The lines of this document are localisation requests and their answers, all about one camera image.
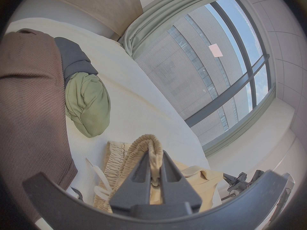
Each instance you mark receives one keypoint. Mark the dark grey garment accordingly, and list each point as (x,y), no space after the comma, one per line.
(72,54)

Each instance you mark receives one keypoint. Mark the bed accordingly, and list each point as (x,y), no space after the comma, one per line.
(144,104)

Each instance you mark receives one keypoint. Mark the cream shorts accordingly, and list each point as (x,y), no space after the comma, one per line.
(196,183)

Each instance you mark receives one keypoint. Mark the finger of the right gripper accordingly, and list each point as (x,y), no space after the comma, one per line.
(229,177)

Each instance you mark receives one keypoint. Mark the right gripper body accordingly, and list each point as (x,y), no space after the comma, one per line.
(241,180)

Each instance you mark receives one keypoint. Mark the green garment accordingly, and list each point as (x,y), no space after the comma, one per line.
(91,104)

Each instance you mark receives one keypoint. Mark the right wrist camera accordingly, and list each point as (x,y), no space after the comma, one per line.
(259,174)

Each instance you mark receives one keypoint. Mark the white printed garment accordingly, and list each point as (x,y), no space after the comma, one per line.
(78,195)

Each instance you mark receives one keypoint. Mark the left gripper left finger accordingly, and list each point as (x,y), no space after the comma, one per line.
(132,190)

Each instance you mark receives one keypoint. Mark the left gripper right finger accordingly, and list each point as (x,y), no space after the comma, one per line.
(177,188)

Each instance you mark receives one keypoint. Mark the brown garment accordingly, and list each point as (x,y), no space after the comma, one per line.
(31,92)

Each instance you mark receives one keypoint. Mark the window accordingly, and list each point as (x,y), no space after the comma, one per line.
(191,80)

